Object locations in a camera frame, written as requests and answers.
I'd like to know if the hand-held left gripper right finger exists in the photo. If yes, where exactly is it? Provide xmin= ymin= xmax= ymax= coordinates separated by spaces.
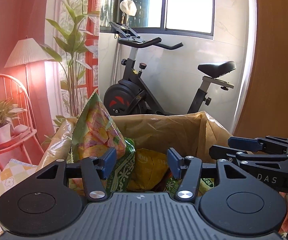
xmin=167 ymin=147 xmax=249 ymax=202

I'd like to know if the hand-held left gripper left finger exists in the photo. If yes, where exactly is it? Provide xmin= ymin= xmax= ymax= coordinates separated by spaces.
xmin=35 ymin=147 xmax=117 ymax=202

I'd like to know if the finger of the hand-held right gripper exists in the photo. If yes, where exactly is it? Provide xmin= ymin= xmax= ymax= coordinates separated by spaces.
xmin=209 ymin=145 xmax=288 ymax=167
xmin=228 ymin=135 xmax=288 ymax=154

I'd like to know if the green snack packet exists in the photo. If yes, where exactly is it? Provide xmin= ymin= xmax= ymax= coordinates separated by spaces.
xmin=104 ymin=137 xmax=137 ymax=193
xmin=164 ymin=172 xmax=218 ymax=195

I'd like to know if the yellow snack packet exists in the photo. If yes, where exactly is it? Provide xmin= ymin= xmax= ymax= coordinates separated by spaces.
xmin=129 ymin=148 xmax=170 ymax=193

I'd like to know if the cardboard box with plastic liner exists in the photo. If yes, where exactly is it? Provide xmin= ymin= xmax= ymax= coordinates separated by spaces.
xmin=38 ymin=111 xmax=255 ymax=195

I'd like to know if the pastel patterned snack packet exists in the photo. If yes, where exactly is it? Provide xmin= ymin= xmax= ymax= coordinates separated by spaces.
xmin=68 ymin=87 xmax=127 ymax=197

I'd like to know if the black exercise bike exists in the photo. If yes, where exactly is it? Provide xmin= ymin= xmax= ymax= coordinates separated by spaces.
xmin=103 ymin=21 xmax=237 ymax=117

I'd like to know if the wooden board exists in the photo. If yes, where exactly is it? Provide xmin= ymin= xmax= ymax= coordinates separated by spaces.
xmin=234 ymin=0 xmax=288 ymax=140

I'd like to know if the checked floral tablecloth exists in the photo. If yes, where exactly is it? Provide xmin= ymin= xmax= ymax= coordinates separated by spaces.
xmin=0 ymin=159 xmax=38 ymax=240

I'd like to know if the sliding window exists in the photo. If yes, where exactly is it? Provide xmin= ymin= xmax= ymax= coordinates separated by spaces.
xmin=99 ymin=0 xmax=215 ymax=40

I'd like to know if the white cloth on pole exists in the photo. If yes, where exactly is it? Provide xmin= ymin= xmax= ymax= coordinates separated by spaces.
xmin=120 ymin=0 xmax=137 ymax=24

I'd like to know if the printed wall backdrop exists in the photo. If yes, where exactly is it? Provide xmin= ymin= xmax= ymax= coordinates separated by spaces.
xmin=0 ymin=0 xmax=101 ymax=188

